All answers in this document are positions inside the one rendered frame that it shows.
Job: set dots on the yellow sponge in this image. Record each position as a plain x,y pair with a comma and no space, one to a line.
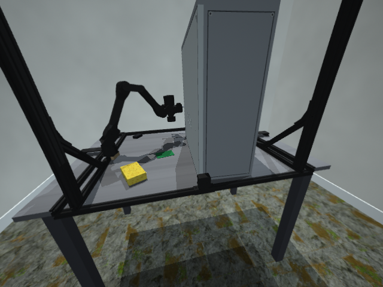
133,173

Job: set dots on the green flat rectangular plate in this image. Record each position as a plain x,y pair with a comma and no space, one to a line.
164,154

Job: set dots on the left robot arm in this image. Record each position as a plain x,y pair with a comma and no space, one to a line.
123,88

